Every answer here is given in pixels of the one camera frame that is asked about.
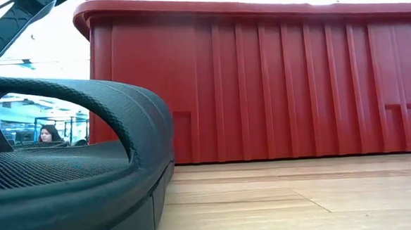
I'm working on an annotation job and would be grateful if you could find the dark ceiling fixture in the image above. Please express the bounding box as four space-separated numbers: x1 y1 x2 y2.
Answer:
20 58 35 71

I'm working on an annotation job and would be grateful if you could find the person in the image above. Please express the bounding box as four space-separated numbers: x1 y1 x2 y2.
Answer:
36 123 65 144

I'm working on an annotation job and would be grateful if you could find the red plastic bin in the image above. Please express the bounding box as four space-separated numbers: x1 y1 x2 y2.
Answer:
71 0 411 171

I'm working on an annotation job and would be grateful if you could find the dark background monitor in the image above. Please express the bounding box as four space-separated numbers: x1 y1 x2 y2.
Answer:
14 129 35 146

